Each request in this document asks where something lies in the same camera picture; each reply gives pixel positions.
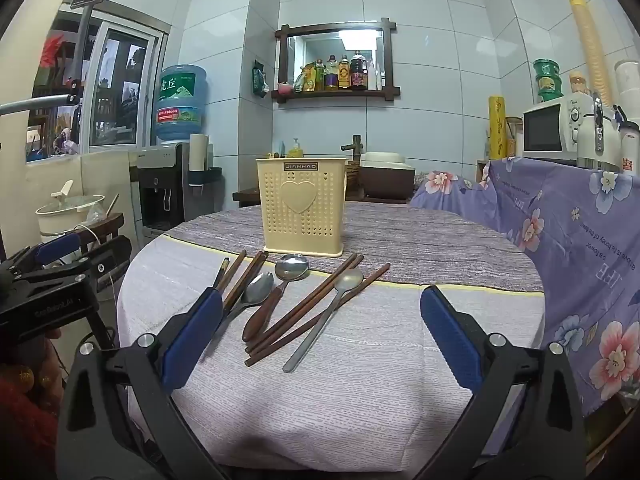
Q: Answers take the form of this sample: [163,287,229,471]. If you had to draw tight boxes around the dark cup holder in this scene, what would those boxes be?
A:
[187,167,223,196]

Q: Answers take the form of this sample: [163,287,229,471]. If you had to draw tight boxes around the wooden wall shelf frame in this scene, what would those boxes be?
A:
[274,17,401,106]

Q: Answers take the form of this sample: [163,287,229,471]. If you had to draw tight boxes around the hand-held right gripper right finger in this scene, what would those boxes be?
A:
[421,285,587,480]

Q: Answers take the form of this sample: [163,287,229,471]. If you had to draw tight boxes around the dark-handled metal spoon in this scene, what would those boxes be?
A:
[212,272,275,341]

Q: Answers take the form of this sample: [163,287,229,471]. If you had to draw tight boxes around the water dispenser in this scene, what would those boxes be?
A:
[136,142,193,233]

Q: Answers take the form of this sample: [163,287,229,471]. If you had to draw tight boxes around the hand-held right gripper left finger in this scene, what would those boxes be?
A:
[57,287,226,480]

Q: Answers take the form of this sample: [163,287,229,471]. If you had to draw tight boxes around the white bottle with red label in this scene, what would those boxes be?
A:
[612,105,640,176]

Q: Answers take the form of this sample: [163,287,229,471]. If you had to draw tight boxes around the dark soy sauce bottle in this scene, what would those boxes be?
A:
[350,51,368,91]

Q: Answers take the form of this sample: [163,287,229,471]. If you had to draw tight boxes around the yellow wrapped roll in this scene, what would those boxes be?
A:
[488,95,507,161]

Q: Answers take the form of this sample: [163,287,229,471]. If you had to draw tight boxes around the blue water jug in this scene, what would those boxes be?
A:
[153,64,208,146]

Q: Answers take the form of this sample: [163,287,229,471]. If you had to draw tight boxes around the yellow seasoning packets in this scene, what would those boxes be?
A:
[295,62,317,93]

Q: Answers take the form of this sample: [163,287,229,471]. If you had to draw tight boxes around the wooden chair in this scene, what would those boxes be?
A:
[65,212,133,286]

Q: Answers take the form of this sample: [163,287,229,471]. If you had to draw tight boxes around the person's red patterned clothing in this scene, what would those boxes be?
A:
[0,330,68,480]

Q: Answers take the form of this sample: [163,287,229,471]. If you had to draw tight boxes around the glass window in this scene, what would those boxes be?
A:
[85,17,166,148]

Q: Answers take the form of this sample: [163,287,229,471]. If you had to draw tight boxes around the white pot with glass lid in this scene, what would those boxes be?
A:
[35,180,107,237]

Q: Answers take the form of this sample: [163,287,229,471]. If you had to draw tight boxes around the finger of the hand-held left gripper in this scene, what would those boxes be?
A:
[7,232,82,277]
[60,235,133,286]

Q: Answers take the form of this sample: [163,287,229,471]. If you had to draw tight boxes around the brown white rice cooker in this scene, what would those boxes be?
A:
[359,152,417,200]

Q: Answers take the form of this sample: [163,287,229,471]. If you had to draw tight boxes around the stack of white cups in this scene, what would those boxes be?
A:
[614,60,640,121]

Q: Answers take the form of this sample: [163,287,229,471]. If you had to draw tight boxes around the yellow perforated utensil holder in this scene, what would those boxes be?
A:
[255,157,349,259]

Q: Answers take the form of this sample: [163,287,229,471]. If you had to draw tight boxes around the wooden utensil handle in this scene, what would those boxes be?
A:
[219,249,248,295]

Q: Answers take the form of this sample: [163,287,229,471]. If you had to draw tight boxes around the brown wooden chopstick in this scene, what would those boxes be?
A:
[244,254,360,348]
[224,252,270,315]
[222,251,264,308]
[244,263,392,367]
[245,257,365,355]

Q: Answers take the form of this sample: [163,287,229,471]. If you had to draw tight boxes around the purple floral cloth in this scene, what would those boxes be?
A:
[410,157,640,418]

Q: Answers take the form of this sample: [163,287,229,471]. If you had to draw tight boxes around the tall cream roll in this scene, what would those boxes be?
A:
[565,0,613,111]

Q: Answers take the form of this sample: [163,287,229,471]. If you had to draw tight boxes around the white microwave oven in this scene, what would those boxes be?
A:
[522,96,593,161]

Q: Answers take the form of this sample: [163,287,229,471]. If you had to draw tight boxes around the white thermos kettle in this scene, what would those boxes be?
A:
[576,91,622,173]

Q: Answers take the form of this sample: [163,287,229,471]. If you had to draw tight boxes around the green hanging packet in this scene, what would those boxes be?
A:
[251,60,271,98]

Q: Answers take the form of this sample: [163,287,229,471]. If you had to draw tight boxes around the white paper cup tube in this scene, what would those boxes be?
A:
[189,134,208,196]

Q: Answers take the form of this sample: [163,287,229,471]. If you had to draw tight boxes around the all-metal long spoon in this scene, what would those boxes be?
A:
[282,268,365,374]

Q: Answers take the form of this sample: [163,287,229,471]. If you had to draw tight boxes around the wooden-handled metal spoon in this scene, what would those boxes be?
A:
[242,253,311,343]

